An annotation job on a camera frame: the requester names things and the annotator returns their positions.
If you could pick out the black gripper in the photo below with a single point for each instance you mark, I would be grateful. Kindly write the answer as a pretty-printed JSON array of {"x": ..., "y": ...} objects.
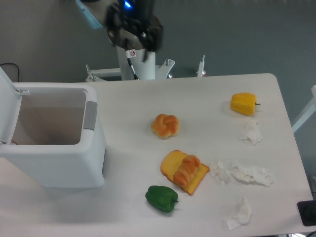
[{"x": 135, "y": 17}]

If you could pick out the white trash can lid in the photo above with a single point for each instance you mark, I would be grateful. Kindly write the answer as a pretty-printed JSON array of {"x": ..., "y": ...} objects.
[{"x": 10, "y": 103}]

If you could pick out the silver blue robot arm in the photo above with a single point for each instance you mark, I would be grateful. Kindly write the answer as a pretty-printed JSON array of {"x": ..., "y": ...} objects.
[{"x": 94, "y": 11}]

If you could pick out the white trash can body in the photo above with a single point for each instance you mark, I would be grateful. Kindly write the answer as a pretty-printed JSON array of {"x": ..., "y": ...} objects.
[{"x": 58, "y": 139}]

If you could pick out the knotted bread roll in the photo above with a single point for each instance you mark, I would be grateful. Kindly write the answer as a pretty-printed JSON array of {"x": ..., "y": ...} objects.
[{"x": 165, "y": 126}]

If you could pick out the yellow bell pepper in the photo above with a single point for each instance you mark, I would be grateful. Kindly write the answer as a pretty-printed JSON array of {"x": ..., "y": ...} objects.
[{"x": 244, "y": 103}]

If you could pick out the toast bread slice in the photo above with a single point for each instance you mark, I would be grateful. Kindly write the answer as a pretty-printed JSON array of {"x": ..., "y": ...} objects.
[{"x": 170, "y": 165}]

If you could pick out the braided croissant bread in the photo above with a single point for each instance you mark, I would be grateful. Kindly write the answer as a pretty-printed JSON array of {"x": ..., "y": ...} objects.
[{"x": 186, "y": 171}]

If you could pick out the crumpled white tissue upper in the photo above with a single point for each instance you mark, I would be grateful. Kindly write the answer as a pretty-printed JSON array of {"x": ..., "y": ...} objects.
[{"x": 251, "y": 132}]

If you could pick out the crumpled white tissue small middle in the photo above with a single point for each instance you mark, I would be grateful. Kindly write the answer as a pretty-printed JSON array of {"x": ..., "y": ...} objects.
[{"x": 218, "y": 170}]

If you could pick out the green bell pepper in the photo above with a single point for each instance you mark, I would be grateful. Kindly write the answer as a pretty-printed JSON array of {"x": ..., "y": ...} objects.
[{"x": 162, "y": 198}]

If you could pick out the crumpled white tissue large middle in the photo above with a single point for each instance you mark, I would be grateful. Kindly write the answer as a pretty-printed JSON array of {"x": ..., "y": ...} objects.
[{"x": 251, "y": 175}]

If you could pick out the crumpled white tissue lower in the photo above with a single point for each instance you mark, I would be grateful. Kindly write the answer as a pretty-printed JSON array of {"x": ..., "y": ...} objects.
[{"x": 242, "y": 217}]

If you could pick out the black device at edge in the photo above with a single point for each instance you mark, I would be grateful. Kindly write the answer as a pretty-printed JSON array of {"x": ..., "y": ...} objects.
[{"x": 307, "y": 211}]

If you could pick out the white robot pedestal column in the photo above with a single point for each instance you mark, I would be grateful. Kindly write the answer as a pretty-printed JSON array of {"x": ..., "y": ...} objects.
[{"x": 136, "y": 42}]

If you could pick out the white pedestal base bracket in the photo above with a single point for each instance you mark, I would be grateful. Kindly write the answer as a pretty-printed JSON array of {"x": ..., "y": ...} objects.
[{"x": 106, "y": 72}]

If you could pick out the white levelling foot post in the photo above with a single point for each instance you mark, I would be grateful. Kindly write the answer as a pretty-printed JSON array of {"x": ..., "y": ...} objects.
[{"x": 201, "y": 72}]

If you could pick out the white frame leg right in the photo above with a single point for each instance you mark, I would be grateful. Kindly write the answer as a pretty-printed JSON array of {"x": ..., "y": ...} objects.
[{"x": 306, "y": 112}]

